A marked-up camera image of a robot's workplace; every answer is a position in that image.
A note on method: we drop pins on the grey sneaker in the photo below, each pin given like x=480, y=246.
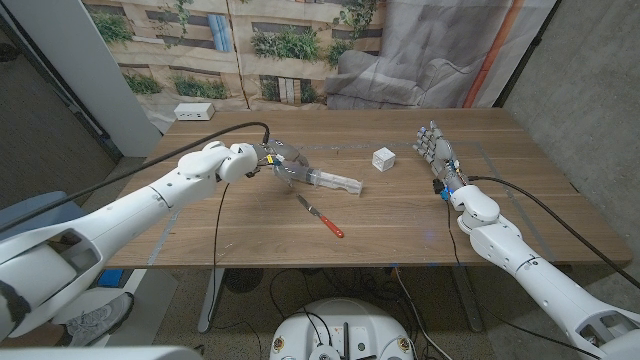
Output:
x=100, y=320

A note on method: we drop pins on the blue grey upholstered seat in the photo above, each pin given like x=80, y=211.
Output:
x=30, y=207

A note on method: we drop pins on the white table leg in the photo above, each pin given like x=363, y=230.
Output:
x=210, y=300
x=467, y=300

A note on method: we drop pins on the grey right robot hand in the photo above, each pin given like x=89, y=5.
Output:
x=442, y=155

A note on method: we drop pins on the white column panel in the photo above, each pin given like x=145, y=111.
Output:
x=90, y=75

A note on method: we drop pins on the white cube block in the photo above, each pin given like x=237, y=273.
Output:
x=383, y=159

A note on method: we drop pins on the white power strip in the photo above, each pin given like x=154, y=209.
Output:
x=194, y=111

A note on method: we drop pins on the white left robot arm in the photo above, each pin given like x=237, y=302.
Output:
x=125, y=210

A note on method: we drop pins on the clear plastic syringe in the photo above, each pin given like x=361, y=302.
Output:
x=335, y=180

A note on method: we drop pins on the white robot torso base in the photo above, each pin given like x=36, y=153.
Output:
x=340, y=325

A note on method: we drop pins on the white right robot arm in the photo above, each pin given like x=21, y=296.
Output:
x=540, y=275

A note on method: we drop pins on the black round floor object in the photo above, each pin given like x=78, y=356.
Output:
x=242, y=280

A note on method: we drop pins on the printed fabric backdrop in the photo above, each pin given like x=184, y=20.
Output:
x=300, y=75

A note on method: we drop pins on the black backdrop stand pole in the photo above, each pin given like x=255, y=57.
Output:
x=526, y=55

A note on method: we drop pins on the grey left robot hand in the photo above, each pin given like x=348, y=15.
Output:
x=287, y=152

